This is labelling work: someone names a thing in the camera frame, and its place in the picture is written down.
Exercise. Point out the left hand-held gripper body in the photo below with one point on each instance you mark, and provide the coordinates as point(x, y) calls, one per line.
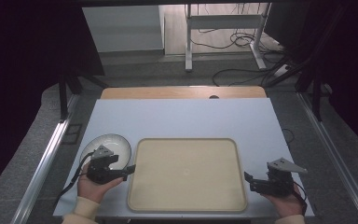
point(99, 172)

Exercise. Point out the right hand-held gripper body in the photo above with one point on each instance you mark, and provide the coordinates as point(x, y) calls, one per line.
point(279, 183)

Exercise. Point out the person's left hand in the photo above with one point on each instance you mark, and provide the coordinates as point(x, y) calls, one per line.
point(91, 189)

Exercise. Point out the person's right hand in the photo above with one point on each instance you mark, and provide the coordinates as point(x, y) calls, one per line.
point(286, 203)

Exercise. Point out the beige rectangular tray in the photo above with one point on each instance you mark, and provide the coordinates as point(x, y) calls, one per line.
point(186, 174)

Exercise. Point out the black metal stand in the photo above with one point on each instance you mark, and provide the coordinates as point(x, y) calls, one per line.
point(316, 93)
point(63, 99)

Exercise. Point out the white table board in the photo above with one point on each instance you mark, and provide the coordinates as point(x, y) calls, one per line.
point(186, 118)

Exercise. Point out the wooden table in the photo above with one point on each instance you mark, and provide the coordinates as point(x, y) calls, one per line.
point(167, 92)

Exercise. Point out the white power strip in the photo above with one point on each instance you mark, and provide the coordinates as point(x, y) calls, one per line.
point(281, 70)

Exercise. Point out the white panel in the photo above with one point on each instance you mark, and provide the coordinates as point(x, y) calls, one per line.
point(122, 29)

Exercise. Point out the aluminium rail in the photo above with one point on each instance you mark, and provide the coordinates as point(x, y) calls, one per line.
point(48, 149)
point(332, 149)

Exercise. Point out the white metal desk frame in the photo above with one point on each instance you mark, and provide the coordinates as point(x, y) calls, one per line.
point(223, 21)

